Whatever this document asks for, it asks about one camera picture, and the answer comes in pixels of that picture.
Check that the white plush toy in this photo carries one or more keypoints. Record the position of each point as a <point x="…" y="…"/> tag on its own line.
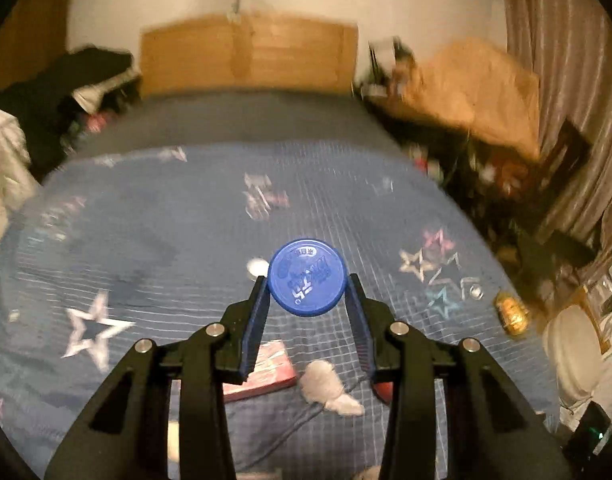
<point x="326" y="387"/>

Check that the blue star printed blanket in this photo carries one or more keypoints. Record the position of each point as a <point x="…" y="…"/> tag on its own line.
<point x="161" y="240"/>

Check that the grey bed sheet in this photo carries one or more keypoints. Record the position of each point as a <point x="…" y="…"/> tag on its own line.
<point x="236" y="120"/>

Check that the white plastic bucket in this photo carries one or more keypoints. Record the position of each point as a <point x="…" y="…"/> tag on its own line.
<point x="571" y="355"/>

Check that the clutter under desk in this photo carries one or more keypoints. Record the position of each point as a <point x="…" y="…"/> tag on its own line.
<point x="486" y="180"/>

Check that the yellow crumpled wrapper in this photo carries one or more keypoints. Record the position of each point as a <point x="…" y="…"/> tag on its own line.
<point x="511" y="312"/>

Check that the pink flat box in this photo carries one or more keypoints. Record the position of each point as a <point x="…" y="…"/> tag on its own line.
<point x="273" y="375"/>

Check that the small white cap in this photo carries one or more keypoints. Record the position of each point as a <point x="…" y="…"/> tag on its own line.
<point x="256" y="267"/>

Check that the dark wooden chair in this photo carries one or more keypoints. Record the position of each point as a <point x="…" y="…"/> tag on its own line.
<point x="566" y="155"/>

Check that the white jacket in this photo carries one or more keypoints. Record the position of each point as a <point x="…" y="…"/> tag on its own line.
<point x="3" y="170"/>

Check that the red patterned cloth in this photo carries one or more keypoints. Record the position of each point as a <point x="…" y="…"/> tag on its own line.
<point x="97" y="122"/>

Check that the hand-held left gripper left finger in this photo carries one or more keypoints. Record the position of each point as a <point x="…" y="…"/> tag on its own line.
<point x="253" y="330"/>

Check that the red round container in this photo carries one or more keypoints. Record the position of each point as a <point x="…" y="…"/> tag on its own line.
<point x="383" y="392"/>

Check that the brown cloth cover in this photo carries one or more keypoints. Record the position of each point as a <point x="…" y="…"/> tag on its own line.
<point x="476" y="90"/>

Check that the blue bottle cap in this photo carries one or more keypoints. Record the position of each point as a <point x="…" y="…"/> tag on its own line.
<point x="306" y="277"/>

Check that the white grey garment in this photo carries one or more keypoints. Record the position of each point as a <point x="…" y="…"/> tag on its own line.
<point x="98" y="92"/>

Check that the wooden wardrobe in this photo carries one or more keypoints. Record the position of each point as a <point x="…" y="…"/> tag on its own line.
<point x="26" y="30"/>

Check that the wooden headboard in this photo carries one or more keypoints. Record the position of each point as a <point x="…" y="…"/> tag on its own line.
<point x="266" y="55"/>

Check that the black clothes pile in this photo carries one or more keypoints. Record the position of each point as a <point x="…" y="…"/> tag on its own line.
<point x="41" y="95"/>

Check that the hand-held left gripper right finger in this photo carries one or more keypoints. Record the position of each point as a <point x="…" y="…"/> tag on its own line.
<point x="361" y="330"/>

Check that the beige striped curtain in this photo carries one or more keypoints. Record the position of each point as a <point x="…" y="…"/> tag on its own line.
<point x="556" y="50"/>

